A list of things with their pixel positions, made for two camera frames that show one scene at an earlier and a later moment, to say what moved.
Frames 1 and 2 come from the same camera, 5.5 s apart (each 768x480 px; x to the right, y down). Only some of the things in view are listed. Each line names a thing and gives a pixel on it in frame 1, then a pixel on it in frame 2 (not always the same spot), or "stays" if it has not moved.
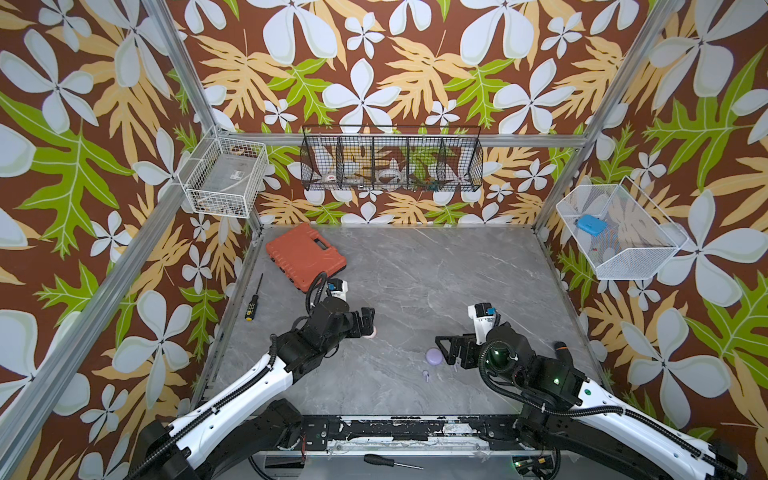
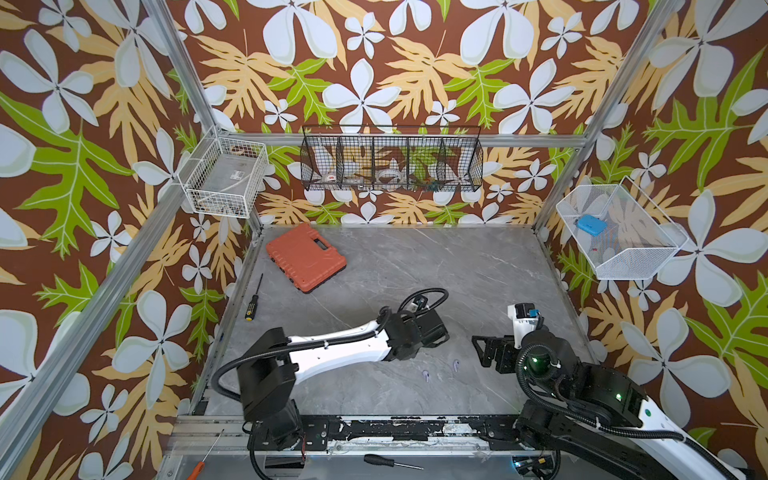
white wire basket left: (224, 175) stays
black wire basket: (400, 158) stays
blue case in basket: (591, 224) stays
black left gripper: (357, 330) → (397, 319)
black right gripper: (466, 341) → (505, 347)
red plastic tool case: (304, 254) stays
